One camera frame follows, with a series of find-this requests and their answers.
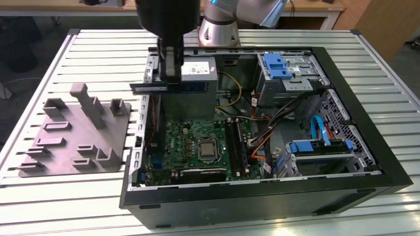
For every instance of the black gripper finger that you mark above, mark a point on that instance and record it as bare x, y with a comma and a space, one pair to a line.
173, 61

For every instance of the wooden cabinet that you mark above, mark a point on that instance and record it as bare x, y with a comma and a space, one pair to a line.
387, 24

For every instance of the grey parts rack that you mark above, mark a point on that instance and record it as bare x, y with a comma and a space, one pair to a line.
97, 137

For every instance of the hard disk in blue carrier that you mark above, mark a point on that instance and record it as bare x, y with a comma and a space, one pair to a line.
301, 147

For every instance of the green motherboard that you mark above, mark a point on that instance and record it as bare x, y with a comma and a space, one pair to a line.
179, 147

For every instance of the grey power supply unit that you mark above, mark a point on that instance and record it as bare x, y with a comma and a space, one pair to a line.
187, 105

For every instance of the silver CPU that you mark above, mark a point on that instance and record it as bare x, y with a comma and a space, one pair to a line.
207, 150

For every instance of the black PC case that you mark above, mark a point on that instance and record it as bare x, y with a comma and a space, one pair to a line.
229, 204

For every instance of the black office chair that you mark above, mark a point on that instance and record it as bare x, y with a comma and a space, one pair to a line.
19, 44

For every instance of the black RAM slot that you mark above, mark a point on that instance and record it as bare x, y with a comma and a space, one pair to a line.
232, 145
239, 145

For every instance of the black graphics card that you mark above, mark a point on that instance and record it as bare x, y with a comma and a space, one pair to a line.
201, 173

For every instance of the wooden desk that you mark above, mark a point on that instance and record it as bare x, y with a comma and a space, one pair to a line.
32, 6

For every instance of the metal disk bay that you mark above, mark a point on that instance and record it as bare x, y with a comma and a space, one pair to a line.
285, 167

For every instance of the metal drive cage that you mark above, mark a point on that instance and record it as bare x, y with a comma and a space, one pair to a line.
295, 86

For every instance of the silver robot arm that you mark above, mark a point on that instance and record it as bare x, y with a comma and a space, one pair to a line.
220, 27

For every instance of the blue drive carrier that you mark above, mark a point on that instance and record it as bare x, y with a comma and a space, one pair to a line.
275, 66

